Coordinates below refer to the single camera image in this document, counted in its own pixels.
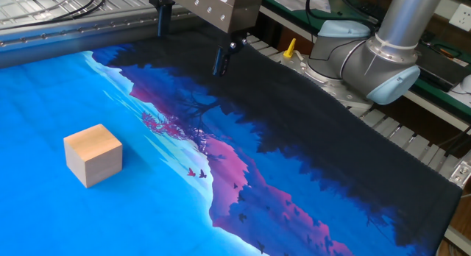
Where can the black flat device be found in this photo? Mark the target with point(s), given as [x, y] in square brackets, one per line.
[441, 70]

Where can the metal corner bracket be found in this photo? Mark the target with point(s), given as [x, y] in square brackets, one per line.
[461, 173]

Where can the grey metal gripper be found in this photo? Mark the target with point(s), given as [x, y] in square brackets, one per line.
[221, 7]

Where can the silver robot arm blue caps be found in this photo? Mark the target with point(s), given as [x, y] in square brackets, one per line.
[390, 50]

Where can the yellow plastic clip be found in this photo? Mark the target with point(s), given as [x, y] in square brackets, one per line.
[290, 48]

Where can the light wooden cube block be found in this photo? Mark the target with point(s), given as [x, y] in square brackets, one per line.
[93, 154]

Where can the blue purple landscape printed cloth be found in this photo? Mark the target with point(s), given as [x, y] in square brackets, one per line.
[184, 197]

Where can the white computer mouse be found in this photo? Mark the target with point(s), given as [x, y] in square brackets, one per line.
[466, 84]

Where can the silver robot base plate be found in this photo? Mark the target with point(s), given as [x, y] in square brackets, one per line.
[338, 90]

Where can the aluminium frame rail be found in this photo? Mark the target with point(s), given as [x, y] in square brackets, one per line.
[73, 35]

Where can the white wall socket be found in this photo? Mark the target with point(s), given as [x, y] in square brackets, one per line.
[461, 17]

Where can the white paper sheets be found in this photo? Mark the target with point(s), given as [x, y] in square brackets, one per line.
[301, 0]

